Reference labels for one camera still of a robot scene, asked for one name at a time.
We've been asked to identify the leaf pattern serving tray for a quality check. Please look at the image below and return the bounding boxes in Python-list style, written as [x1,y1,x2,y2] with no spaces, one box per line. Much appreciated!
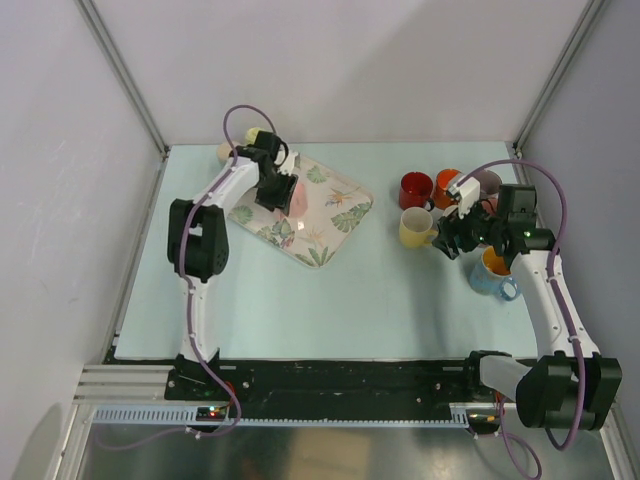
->
[229,155,374,268]

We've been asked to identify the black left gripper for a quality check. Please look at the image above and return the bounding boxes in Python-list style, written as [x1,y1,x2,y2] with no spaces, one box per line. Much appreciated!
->
[255,168,298,216]

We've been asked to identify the pink face pattern mug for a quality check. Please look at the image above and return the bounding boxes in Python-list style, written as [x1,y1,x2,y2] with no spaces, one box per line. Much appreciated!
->
[481,198,498,215]

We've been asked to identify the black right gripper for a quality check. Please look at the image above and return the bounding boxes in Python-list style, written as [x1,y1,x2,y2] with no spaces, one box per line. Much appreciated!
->
[432,193,506,260]

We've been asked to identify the orange mug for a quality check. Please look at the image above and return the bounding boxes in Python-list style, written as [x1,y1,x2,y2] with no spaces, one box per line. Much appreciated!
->
[433,169,460,210]

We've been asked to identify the pale yellow green mug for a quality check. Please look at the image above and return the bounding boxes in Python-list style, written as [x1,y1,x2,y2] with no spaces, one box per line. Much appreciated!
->
[245,127,262,144]

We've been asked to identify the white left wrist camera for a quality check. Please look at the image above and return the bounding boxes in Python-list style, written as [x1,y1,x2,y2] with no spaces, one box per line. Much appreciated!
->
[275,151,300,175]

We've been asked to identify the purple mug black handle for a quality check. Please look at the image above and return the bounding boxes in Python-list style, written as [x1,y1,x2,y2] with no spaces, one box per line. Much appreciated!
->
[475,170,502,197]

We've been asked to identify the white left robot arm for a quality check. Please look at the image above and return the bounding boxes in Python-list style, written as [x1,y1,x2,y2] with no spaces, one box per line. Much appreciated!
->
[167,129,298,363]

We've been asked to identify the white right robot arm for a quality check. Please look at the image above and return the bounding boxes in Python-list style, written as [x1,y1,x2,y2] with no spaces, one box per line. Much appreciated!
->
[434,175,622,430]

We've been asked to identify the pink octagonal mug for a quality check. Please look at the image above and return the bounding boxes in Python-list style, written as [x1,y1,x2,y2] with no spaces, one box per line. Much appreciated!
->
[288,181,308,218]

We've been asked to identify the red mug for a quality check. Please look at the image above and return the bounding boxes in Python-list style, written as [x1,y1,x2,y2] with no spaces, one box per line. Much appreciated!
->
[398,171,434,211]

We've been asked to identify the grey slotted cable duct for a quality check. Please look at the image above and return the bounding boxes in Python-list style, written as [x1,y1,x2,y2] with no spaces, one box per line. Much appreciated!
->
[93,405,498,428]

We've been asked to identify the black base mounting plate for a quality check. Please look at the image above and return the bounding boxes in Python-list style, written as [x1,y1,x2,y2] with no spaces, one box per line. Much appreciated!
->
[164,358,496,422]

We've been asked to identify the blue butterfly mug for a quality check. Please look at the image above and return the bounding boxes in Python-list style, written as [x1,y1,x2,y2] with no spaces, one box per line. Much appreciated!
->
[469,247,521,301]

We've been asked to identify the beige mug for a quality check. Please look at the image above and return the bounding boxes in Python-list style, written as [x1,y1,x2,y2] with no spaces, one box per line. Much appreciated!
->
[216,143,235,165]

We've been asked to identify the dark green mug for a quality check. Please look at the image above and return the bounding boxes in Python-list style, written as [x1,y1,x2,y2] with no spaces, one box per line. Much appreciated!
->
[442,205,458,218]

